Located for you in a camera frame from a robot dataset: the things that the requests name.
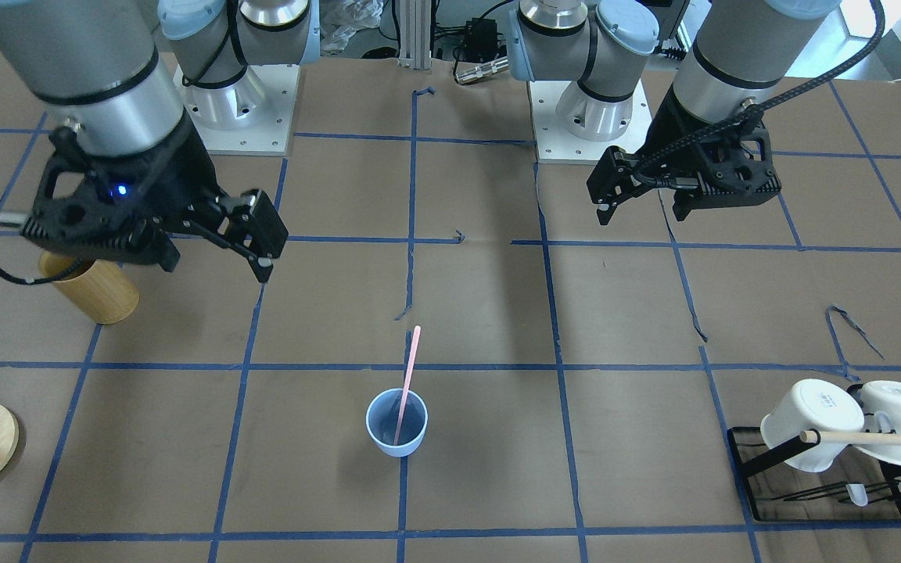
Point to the light blue plastic cup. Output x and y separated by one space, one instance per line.
380 422

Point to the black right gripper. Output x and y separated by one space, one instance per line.
181 173

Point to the wooden rack handle rod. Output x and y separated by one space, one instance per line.
850 438

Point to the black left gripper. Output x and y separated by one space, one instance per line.
673 141

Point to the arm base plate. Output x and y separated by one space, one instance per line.
253 117
570 128

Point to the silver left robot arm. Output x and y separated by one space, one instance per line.
741 51

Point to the bamboo chopstick holder cup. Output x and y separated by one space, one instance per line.
101 290

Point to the aluminium frame post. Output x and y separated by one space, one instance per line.
415 33

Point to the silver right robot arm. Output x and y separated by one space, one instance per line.
96 68

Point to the black wire mug rack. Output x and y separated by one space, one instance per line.
798 482

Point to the pink chopstick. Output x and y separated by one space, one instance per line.
405 391

